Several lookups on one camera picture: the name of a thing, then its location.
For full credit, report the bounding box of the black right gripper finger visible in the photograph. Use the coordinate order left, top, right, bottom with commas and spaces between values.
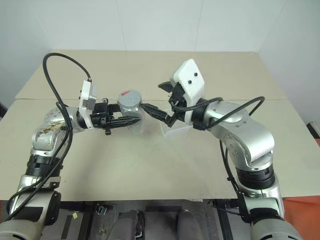
157, 81, 175, 93
142, 103, 180, 128

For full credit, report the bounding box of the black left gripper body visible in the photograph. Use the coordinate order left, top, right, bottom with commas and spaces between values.
90, 98, 119, 136

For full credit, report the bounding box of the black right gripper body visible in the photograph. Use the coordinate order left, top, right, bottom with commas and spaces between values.
168, 82, 188, 119

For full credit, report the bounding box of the clear plastic jar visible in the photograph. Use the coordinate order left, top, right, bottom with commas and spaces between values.
119, 102, 146, 135

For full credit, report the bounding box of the grey jar lid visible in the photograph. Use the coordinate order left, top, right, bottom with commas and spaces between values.
117, 89, 143, 109

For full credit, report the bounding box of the clear plastic box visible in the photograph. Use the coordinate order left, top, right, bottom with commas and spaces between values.
159, 120, 193, 139

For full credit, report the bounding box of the small metal connector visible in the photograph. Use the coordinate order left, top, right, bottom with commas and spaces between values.
95, 203, 113, 216

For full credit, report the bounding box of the dark object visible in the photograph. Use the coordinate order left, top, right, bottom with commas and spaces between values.
0, 95, 8, 121

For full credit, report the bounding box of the dark rounded shape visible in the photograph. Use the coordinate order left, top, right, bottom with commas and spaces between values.
111, 209, 146, 240
175, 209, 209, 240

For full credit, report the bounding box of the red and black object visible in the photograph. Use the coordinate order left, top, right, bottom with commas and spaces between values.
305, 120, 320, 140

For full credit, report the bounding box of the red sheet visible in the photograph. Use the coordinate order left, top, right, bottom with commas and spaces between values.
281, 196, 320, 227

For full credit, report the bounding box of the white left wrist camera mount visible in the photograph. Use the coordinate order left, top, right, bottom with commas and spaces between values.
78, 79, 98, 131

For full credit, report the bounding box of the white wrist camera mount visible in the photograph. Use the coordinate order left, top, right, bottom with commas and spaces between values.
78, 79, 98, 131
169, 58, 206, 125

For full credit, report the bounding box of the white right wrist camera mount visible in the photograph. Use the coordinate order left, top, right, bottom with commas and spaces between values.
169, 58, 206, 125

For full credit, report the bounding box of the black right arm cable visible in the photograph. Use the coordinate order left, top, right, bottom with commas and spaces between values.
168, 95, 266, 222

